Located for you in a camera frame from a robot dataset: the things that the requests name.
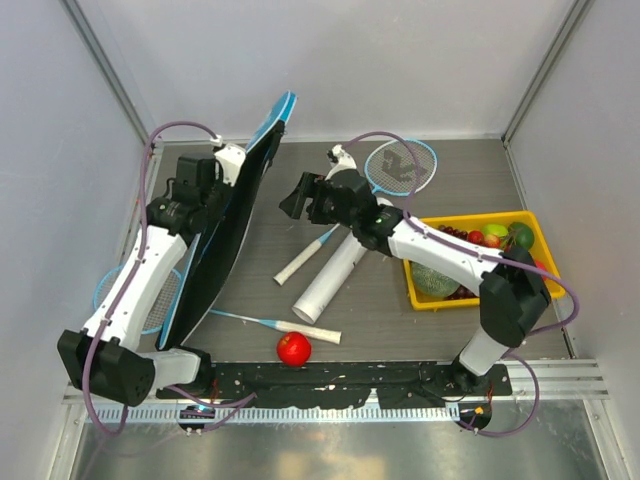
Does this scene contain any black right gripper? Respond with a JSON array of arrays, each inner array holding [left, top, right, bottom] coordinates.
[[280, 172, 358, 231]]

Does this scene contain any white shuttlecock tube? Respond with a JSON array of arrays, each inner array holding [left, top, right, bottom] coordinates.
[[292, 232, 367, 324]]

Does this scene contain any blue sport racket bag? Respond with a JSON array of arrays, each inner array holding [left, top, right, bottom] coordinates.
[[156, 91, 297, 351]]

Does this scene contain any blue racket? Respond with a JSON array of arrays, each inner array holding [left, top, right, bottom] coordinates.
[[92, 266, 342, 345], [273, 139, 438, 286]]

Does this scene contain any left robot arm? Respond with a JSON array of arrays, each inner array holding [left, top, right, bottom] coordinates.
[[57, 155, 239, 407]]

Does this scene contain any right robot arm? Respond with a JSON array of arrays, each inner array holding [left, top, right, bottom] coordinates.
[[279, 169, 551, 394]]

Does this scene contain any red apple on table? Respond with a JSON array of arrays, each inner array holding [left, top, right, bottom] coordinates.
[[276, 332, 312, 367]]

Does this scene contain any green netted melon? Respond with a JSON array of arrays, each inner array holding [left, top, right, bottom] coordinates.
[[410, 262, 460, 298]]

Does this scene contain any red cherry bunch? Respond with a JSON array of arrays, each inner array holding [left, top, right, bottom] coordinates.
[[467, 230, 501, 249]]

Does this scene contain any yellow-green fruit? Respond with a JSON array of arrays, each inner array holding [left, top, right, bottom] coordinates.
[[481, 223, 509, 238]]

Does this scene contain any green lime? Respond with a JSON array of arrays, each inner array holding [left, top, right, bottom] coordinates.
[[508, 222, 536, 250]]

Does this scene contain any yellow plastic tray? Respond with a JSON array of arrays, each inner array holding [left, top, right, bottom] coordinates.
[[403, 210, 567, 311]]

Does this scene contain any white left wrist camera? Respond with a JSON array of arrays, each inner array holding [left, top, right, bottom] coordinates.
[[214, 143, 246, 187]]

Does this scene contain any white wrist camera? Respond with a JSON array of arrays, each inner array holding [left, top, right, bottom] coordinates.
[[325, 144, 357, 180], [214, 143, 246, 187]]

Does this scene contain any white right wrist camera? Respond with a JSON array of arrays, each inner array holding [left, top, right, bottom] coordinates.
[[325, 144, 357, 180]]

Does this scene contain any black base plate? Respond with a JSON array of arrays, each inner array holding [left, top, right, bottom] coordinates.
[[180, 361, 512, 410]]

